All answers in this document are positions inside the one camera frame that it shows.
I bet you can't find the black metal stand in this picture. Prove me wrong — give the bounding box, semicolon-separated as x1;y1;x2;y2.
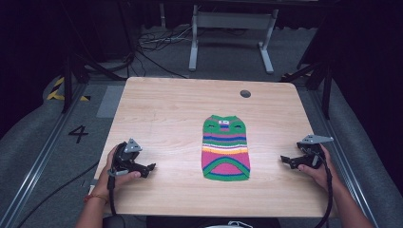
279;58;335;121
60;0;128;114

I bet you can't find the red string bracelet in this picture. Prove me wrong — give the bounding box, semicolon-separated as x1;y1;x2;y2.
83;193;109;204

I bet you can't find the metal floor rail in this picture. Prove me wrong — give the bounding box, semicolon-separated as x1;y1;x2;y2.
308;89;379;228
0;83;88;228

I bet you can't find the grey floor plate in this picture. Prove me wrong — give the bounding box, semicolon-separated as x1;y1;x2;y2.
95;84;126;120

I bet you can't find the striped knitted pet sweater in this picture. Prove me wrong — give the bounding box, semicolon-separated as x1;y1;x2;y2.
201;114;252;182

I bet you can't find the person's left hand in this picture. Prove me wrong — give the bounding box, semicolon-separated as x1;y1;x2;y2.
90;145;143;200

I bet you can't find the tangle of floor cables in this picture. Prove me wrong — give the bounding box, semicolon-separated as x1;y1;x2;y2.
135;24;195;80

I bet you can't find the white metal desk frame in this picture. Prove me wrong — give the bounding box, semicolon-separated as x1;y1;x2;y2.
188;4;279;75

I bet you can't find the yellow black hazard tape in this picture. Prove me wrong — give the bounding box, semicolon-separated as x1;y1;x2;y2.
46;76;92;103

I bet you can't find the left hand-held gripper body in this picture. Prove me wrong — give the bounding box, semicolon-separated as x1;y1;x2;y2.
108;138;147;177

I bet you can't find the black floor cable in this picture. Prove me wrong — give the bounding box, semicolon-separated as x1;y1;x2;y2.
14;161;101;228

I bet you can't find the person's right hand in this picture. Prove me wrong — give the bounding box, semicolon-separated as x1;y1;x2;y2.
297;143;342;193

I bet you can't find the person's dark clothing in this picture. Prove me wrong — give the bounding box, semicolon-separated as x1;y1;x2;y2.
102;215;281;228

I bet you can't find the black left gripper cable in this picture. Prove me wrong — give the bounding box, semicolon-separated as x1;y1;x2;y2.
106;172;118;218

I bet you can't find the black braided right gripper cable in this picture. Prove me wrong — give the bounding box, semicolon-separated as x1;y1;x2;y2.
312;150;335;228

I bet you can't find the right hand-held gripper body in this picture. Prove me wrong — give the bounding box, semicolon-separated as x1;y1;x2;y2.
294;134;335;169

